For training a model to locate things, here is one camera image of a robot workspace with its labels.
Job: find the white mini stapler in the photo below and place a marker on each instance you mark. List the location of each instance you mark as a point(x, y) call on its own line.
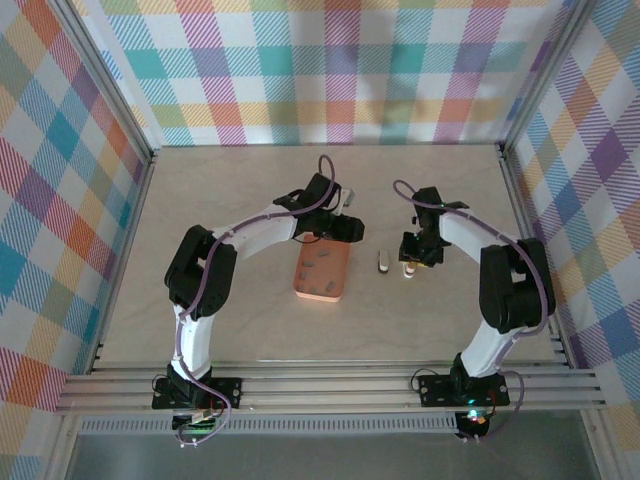
point(383, 260)

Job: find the orange plastic tray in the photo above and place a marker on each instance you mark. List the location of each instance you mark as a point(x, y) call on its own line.
point(325, 272)

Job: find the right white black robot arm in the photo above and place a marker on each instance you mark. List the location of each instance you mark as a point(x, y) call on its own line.
point(465, 235)

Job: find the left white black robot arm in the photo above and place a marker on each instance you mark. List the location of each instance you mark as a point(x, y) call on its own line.
point(260, 230)

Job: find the small controller board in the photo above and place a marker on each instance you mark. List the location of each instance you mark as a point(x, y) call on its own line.
point(472, 422)
point(195, 420)

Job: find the aluminium side rail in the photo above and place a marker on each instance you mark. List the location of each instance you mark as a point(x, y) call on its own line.
point(132, 225)
point(520, 215)

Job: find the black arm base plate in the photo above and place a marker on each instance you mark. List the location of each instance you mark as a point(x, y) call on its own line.
point(435, 392)
point(225, 392)

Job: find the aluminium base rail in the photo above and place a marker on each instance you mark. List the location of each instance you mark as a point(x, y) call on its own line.
point(325, 387)

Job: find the aluminium corner post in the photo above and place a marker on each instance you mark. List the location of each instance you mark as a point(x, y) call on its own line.
point(107, 80)
point(542, 75)

